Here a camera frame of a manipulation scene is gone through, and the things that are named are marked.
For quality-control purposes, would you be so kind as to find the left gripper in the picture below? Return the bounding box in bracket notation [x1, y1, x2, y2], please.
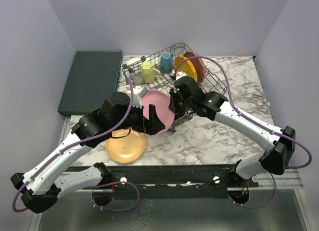
[111, 100, 165, 135]

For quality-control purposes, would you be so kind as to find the grey wire dish rack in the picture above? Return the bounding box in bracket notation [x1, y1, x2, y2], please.
[122, 43, 228, 135]

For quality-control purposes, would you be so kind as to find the plain orange plate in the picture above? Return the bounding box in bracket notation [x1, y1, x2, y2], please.
[105, 128, 146, 164]

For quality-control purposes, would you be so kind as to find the blue floral mug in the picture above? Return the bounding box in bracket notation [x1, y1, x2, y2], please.
[159, 52, 173, 73]

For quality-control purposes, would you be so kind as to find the yellow-green faceted mug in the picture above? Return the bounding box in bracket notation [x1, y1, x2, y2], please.
[140, 61, 161, 84]

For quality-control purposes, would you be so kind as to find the pink polka dot plate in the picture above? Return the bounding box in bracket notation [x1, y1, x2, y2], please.
[184, 51, 207, 84]

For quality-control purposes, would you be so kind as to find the small grey cup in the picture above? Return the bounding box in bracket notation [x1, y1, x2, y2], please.
[133, 76, 144, 86]

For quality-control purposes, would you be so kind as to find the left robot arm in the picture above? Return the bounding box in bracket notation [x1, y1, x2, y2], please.
[10, 90, 174, 214]

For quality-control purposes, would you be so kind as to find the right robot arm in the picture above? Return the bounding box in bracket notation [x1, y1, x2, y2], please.
[169, 76, 296, 187]

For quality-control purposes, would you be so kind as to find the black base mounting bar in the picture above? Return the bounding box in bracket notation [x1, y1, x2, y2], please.
[109, 165, 258, 200]

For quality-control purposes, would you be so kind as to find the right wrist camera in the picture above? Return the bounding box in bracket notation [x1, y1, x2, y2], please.
[171, 70, 187, 80]

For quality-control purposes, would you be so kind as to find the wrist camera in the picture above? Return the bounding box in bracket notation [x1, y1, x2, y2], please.
[171, 70, 187, 80]
[132, 85, 148, 108]

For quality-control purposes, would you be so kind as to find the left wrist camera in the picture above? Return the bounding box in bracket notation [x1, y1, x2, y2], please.
[132, 85, 148, 108]

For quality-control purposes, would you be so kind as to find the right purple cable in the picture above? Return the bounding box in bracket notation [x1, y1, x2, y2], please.
[173, 56, 313, 170]

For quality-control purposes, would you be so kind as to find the purple cable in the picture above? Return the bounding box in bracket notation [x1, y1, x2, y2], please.
[173, 56, 313, 170]
[12, 76, 134, 213]

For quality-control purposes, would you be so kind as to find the dark grey network switch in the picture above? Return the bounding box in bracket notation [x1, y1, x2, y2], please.
[58, 51, 123, 116]

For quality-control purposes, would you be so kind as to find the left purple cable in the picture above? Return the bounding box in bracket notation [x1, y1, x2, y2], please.
[12, 76, 134, 213]

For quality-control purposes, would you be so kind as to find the aluminium rail frame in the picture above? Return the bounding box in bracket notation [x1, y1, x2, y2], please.
[257, 169, 304, 189]

